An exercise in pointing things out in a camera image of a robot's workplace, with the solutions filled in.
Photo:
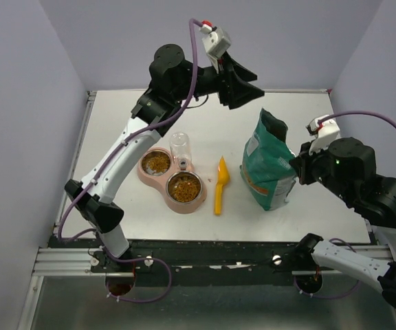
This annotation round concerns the clear water bottle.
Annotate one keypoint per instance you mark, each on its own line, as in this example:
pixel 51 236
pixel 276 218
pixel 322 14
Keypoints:
pixel 180 150

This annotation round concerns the front steel bowl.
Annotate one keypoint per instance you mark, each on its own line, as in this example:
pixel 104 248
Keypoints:
pixel 181 174

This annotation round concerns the pink double pet feeder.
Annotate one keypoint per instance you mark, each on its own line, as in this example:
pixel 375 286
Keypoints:
pixel 159 183

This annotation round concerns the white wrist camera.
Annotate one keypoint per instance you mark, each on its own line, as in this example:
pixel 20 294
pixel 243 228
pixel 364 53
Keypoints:
pixel 325 131
pixel 215 41

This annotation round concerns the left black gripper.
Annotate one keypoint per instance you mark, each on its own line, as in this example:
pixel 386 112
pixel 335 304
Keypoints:
pixel 231 89

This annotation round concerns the green pet food bag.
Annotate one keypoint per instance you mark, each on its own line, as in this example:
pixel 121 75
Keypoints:
pixel 265 167

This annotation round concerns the rear steel bowl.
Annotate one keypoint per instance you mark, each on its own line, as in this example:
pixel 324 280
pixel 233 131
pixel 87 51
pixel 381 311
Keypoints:
pixel 156 163

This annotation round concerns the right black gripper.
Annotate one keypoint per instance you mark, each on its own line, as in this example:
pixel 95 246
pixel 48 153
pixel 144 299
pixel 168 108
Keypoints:
pixel 302 163

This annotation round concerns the black mounting rail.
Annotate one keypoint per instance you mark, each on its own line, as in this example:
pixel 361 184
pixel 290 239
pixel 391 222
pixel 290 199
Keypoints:
pixel 150 263

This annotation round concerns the aluminium frame extrusion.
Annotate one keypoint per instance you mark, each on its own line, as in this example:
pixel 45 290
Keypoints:
pixel 64 262

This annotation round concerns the steel bowl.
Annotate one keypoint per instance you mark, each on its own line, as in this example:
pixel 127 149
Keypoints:
pixel 156 163
pixel 181 174

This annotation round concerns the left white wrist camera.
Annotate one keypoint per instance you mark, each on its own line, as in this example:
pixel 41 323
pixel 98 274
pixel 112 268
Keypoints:
pixel 215 41

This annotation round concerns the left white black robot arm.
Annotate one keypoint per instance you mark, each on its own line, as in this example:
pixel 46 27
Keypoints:
pixel 174 82

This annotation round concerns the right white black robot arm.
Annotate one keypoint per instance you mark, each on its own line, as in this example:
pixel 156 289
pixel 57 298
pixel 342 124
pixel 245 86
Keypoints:
pixel 347 168

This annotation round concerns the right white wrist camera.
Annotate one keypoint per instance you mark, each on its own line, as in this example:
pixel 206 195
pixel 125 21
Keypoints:
pixel 325 131

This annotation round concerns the yellow plastic scoop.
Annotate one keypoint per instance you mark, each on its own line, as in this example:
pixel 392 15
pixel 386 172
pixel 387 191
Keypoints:
pixel 223 178

